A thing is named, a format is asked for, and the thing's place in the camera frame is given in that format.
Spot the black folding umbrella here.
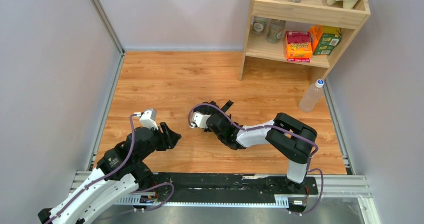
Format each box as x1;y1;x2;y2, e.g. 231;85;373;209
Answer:
194;100;233;118

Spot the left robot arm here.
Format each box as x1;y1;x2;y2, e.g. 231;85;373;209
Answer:
38;122;182;223

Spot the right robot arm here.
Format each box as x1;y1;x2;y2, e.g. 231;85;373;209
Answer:
193;113;318;191

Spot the clear plastic water bottle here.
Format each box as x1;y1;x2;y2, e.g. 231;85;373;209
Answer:
299;79;325;112

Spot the glass jar left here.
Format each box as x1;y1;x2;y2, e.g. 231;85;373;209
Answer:
252;16;268;36

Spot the glass jar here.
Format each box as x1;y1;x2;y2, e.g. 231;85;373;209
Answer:
266;19;286;44
252;16;268;36

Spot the orange pink sponge box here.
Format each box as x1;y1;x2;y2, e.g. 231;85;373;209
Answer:
284;31;313;63

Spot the glass jar right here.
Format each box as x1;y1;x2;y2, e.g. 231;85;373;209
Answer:
266;19;286;44

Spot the wooden shelf unit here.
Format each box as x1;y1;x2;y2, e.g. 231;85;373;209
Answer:
240;0;371;81

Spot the green orange carton box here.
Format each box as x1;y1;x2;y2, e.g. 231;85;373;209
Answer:
309;25;342;56

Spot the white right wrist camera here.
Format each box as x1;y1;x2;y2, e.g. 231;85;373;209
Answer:
189;112;211;129

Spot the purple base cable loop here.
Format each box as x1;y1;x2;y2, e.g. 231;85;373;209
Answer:
132;182;175;212

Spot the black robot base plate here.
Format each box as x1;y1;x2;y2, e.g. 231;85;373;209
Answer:
151;172;319;204

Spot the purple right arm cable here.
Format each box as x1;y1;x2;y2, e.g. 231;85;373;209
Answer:
187;103;324;183

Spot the aluminium frame rail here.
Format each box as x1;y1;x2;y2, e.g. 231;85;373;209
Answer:
51;170;379;223

